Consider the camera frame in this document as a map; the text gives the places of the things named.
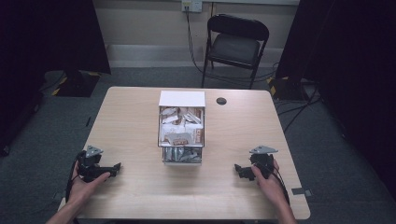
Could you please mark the black stand base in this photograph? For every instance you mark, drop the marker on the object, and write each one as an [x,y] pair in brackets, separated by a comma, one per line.
[77,84]
[288,88]

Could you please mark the pile of white brown packets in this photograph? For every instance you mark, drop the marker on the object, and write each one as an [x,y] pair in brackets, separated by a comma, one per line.
[182,127]

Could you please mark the person's left hand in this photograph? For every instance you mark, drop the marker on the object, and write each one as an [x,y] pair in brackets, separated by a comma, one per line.
[81,188]

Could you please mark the white wall socket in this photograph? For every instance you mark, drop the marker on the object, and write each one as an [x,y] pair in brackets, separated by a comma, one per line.
[192,5]

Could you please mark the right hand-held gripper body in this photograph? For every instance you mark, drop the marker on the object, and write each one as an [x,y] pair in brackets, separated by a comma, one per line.
[263,161]

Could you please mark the white large drawer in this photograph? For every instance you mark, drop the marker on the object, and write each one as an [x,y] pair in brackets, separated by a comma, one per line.
[159,127]

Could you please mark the clear snack-filled container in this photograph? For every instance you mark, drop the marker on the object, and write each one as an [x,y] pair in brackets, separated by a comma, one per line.
[182,163]

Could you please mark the black folding chair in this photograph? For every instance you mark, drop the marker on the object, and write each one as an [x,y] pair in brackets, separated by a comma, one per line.
[236,48]

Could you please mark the pile of silver packets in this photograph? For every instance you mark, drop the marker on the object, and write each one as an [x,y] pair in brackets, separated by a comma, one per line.
[182,154]

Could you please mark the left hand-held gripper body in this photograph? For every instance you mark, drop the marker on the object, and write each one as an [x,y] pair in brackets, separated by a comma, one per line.
[88,166]

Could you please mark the grey tape strip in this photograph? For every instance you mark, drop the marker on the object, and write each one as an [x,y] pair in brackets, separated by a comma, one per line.
[301,191]

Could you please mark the white drawer cabinet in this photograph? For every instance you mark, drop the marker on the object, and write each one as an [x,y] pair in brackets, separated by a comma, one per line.
[182,98]

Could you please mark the black curtain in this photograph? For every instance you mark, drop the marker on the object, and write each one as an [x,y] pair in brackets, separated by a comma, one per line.
[348,62]
[46,37]

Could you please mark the person's right hand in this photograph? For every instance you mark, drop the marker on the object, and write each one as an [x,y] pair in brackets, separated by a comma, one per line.
[271,186]

